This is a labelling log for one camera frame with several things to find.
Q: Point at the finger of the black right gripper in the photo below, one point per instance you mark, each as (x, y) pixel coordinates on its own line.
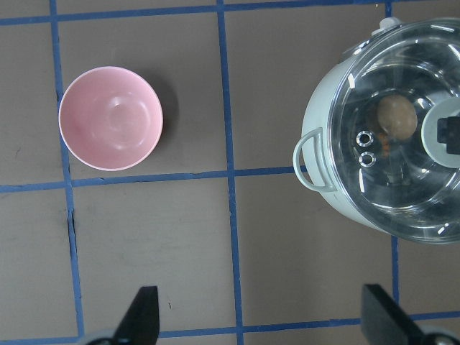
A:
(448, 133)

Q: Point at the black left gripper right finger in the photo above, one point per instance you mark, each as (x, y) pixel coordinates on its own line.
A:
(383, 321)

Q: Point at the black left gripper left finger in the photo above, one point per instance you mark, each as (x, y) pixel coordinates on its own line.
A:
(141, 322)

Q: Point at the beige egg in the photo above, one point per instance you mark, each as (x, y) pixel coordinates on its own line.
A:
(396, 115)

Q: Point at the glass pot lid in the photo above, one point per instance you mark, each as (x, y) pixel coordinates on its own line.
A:
(395, 143)

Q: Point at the pale green cooking pot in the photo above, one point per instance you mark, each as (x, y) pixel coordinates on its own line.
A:
(320, 143)

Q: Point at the pink bowl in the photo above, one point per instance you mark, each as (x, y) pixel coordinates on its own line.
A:
(110, 118)

